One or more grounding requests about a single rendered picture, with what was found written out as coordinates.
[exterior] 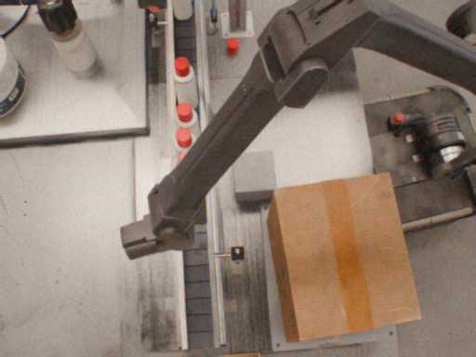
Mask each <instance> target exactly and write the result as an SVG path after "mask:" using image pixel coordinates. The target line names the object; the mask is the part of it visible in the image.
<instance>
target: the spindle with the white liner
mask: <svg viewBox="0 0 476 357"><path fill-rule="evenodd" d="M36 5H37V8H38V16H39V17H40V20H41V21H42V22H43V24H44V25H45V28H47V30H48V34H49V37H50V38H51V39H52V41H53V43H54V45H55V47H56V48H57V50H58V52H59V54H60V55H61V57H62V59H63V61H64V62H65V65H66V67H67V68H68V72H69V73H70V74H71V76H73V77H75V78H78V79H86V78H88V77H90V76H91V75H92V74H93V73H95V72H96V71H97V69H98V68H99V56H98V55H97V54H96V50H95V49H94V48H93V46H92V44H91V42H90V39H89V37H88V35H87V33H86V30H85V27H84V25H83V24H82V21H81V19H79V17H78V16H77V12H76V10H75V8H74V5H73V1H72V0H37V4H36Z"/></svg>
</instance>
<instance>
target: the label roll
mask: <svg viewBox="0 0 476 357"><path fill-rule="evenodd" d="M26 85H27V80H26V75H25V71H24V70H23V67H22V66H20V63H19V62H18V60H17V59H16V57H15V56H14V55H13V53H11V50H9V47H8V46H7V44H5V41H3V39H2V38H1V37H0V118H1V117H3V116H4V115H6V114H9V113H10V112H11V111H12V110H14V109H15V108H16V106H17V105H18V104H19V102H20V100H21V99H22V96H23V94H24V92H25V89H26Z"/></svg>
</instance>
